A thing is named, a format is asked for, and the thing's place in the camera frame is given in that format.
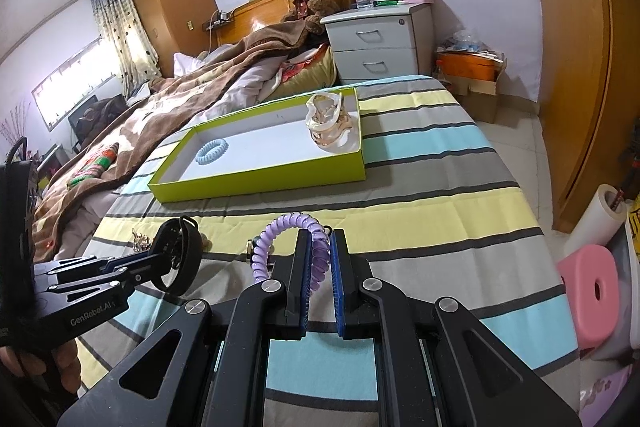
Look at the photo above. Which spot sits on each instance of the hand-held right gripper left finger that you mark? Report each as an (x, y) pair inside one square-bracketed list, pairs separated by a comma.
[(303, 287)]

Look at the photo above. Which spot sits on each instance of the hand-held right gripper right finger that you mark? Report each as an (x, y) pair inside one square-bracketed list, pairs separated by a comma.
[(339, 287)]

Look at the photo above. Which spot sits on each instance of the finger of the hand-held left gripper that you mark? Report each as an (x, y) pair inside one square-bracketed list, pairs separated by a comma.
[(145, 278), (160, 247)]

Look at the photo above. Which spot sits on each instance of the gold hair clip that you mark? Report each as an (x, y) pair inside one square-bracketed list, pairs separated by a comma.
[(142, 241)]

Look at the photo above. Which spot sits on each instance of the wide black hair band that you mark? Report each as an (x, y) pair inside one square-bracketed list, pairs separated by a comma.
[(193, 252)]

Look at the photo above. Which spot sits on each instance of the green cardboard tray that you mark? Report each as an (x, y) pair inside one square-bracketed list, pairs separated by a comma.
[(250, 147)]

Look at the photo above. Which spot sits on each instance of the person's left hand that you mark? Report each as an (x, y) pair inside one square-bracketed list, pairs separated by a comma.
[(67, 364)]

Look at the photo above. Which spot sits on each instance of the dark bag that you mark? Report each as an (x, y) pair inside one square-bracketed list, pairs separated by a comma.
[(97, 117)]

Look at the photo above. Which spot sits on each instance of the pearly hair claw clip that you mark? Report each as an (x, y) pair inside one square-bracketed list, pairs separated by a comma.
[(330, 127)]

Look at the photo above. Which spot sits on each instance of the brown plush blanket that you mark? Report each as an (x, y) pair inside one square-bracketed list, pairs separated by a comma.
[(190, 82)]

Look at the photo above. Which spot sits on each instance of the window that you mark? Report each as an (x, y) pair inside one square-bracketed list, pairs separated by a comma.
[(75, 82)]

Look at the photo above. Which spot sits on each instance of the pale floral quilt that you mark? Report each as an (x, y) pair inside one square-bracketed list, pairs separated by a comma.
[(250, 84)]

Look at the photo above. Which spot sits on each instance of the olive yellow pillow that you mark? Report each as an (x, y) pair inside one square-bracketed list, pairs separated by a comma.
[(307, 74)]

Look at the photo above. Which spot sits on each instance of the red white cloth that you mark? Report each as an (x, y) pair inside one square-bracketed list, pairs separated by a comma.
[(295, 66)]

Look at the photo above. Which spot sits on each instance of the patterned curtain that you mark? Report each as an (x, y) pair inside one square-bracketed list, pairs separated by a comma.
[(120, 27)]

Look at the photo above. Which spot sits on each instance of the cardboard box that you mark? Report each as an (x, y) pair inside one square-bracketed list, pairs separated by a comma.
[(475, 104)]

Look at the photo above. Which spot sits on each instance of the power strip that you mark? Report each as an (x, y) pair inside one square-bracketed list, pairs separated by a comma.
[(220, 18)]

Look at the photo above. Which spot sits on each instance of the pink bag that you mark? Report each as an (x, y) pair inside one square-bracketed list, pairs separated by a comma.
[(580, 297)]

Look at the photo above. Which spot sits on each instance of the wooden headboard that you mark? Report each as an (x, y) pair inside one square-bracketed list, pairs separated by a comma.
[(250, 17)]

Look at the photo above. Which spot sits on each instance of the grey drawer nightstand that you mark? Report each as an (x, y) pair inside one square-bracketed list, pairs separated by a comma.
[(375, 42)]

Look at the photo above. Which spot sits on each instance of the orange box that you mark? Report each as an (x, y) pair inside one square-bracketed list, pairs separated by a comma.
[(465, 67)]

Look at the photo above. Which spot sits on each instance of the white paper roll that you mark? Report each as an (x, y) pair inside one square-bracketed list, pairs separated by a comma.
[(595, 217)]

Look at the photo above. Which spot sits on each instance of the clear plastic bag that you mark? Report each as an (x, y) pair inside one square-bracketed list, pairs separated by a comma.
[(465, 41)]

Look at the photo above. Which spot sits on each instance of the yellow printed bag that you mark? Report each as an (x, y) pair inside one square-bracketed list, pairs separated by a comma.
[(633, 224)]

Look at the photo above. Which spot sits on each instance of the large wooden door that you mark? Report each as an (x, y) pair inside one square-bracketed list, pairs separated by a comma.
[(575, 57)]

